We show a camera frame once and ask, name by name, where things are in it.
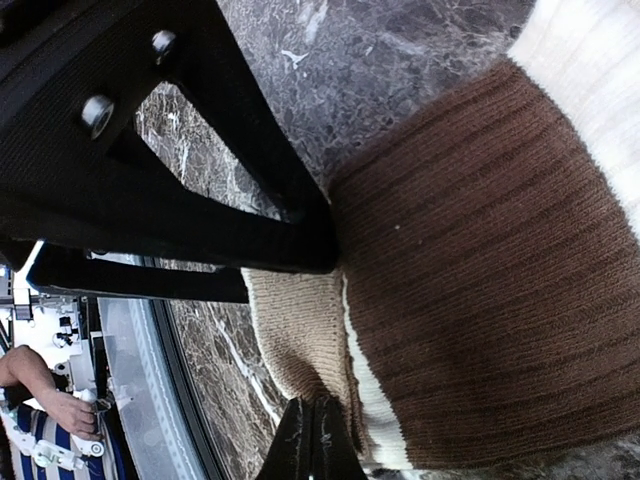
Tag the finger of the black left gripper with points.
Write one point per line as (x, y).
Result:
(75, 172)
(65, 271)

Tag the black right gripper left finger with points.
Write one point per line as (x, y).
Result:
(289, 456)

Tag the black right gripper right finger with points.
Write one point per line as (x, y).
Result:
(333, 454)

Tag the cream brown block sock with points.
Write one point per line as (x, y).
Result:
(486, 306)

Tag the person's forearm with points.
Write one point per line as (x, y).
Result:
(23, 366)

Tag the black front table rail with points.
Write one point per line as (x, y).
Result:
(192, 415)

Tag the white slotted cable duct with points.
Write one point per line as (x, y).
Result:
(173, 453)

